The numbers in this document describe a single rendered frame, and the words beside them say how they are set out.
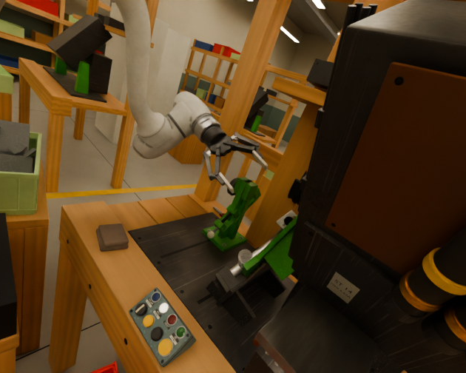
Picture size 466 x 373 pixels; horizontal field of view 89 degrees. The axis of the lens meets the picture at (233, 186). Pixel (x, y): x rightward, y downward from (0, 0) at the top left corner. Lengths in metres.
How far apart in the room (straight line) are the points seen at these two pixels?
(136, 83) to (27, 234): 0.71
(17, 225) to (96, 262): 0.42
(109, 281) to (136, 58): 0.59
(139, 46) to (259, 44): 0.55
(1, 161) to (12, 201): 0.20
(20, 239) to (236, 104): 0.99
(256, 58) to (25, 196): 1.01
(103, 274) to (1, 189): 0.50
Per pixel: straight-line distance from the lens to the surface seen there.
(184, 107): 0.86
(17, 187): 1.10
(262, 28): 1.15
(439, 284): 0.33
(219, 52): 6.86
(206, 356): 0.68
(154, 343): 0.64
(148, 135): 0.83
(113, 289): 0.74
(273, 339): 0.46
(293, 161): 0.95
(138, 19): 0.72
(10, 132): 1.32
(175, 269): 0.81
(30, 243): 1.20
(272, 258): 0.61
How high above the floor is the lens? 1.46
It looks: 22 degrees down
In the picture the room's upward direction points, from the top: 22 degrees clockwise
